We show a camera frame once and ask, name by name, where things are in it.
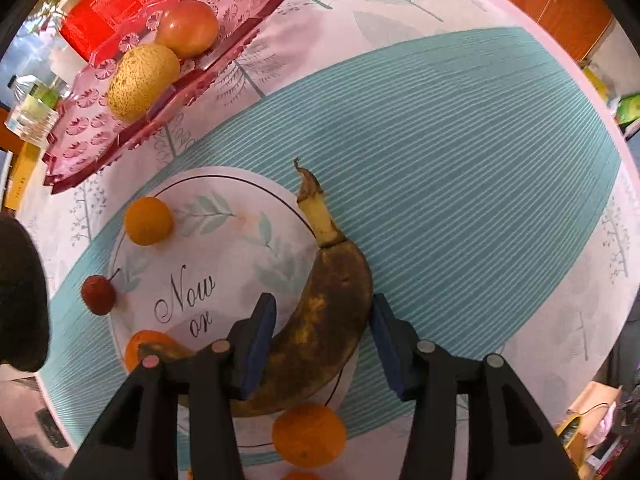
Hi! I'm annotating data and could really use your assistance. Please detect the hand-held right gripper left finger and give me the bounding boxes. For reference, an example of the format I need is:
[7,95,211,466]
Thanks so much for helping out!
[65,292,277,480]

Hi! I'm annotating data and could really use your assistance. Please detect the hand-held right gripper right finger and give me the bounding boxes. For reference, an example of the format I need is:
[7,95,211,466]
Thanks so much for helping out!
[370,292,578,480]

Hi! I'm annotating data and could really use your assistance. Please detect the overripe brown banana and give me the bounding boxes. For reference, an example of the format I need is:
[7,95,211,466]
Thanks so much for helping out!
[137,157,375,418]

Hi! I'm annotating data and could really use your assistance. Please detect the small red fruit with stem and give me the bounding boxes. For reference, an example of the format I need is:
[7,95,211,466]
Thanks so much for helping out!
[81,268,122,317]

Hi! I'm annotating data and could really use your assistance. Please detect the pink plastic fruit tray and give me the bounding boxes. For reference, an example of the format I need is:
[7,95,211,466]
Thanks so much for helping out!
[41,0,300,195]

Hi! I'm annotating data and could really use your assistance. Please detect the yellow cardboard box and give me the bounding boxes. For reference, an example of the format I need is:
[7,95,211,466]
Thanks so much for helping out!
[2,140,46,211]

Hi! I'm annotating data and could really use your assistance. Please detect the clear glass cup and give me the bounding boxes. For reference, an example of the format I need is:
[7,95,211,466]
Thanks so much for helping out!
[5,102,61,148]

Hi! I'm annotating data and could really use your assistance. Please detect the clear bottle with green label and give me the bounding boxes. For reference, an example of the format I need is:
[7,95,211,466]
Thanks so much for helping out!
[7,75,71,111]

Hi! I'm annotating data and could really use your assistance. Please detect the white plastic jug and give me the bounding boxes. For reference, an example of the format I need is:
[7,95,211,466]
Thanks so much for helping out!
[50,45,88,78]

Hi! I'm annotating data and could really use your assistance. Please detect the yellow speckled pear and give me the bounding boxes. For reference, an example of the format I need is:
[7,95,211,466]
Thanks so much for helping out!
[107,43,181,123]

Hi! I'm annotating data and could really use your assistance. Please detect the red pack of paper cups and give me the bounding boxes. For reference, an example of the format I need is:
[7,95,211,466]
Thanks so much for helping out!
[47,0,236,63]

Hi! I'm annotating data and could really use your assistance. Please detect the red apple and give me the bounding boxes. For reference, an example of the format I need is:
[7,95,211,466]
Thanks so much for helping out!
[155,0,220,59]

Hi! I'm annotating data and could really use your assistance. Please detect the green packet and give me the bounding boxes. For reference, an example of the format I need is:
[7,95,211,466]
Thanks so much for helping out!
[607,92,640,128]

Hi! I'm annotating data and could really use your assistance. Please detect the wooden cabinet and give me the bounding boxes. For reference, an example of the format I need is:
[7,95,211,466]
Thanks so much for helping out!
[452,0,616,61]

